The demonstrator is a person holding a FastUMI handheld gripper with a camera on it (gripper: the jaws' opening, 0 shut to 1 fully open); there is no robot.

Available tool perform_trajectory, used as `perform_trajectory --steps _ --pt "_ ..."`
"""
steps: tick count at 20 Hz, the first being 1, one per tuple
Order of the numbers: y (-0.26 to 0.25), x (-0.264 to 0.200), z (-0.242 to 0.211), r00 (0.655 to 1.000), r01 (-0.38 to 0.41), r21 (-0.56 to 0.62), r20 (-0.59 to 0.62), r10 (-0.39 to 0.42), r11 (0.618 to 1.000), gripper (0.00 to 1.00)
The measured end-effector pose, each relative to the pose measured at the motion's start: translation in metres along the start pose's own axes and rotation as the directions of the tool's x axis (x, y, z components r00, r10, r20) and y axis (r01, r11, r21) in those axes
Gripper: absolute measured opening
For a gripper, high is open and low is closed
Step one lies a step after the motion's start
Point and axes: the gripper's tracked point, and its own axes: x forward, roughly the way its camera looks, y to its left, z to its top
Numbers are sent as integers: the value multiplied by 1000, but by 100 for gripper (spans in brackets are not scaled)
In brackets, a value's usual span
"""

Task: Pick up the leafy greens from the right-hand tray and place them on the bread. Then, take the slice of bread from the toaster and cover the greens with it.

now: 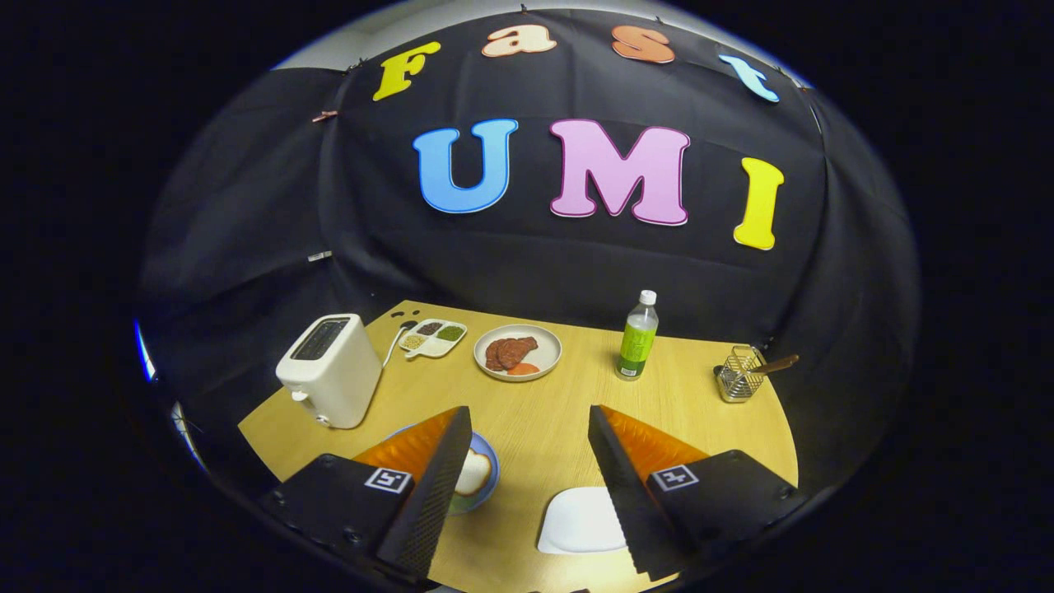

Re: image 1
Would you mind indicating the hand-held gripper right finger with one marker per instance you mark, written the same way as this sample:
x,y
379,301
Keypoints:
x,y
622,494

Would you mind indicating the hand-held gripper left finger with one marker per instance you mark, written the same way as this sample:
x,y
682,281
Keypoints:
x,y
436,502

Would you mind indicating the white divided dish with beans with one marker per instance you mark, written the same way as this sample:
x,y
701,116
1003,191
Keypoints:
x,y
436,346

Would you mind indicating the blue round plate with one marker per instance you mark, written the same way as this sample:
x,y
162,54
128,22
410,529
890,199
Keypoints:
x,y
492,486

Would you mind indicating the red tomato slice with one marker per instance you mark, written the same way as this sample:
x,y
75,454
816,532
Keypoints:
x,y
524,370

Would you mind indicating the white square plate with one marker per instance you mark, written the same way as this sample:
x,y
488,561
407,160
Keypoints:
x,y
576,519

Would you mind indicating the round white plate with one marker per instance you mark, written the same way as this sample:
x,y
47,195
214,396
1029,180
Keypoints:
x,y
548,350

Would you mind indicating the bread slice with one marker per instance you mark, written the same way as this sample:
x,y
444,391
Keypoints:
x,y
473,473

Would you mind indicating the white toaster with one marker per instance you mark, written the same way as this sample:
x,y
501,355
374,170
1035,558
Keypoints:
x,y
329,387

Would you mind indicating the green drink bottle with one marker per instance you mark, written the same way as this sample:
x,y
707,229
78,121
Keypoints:
x,y
636,346

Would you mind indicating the brown meat slice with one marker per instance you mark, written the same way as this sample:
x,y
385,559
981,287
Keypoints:
x,y
517,350
492,356

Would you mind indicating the red clip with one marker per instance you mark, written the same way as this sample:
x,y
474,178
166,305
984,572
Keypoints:
x,y
324,116

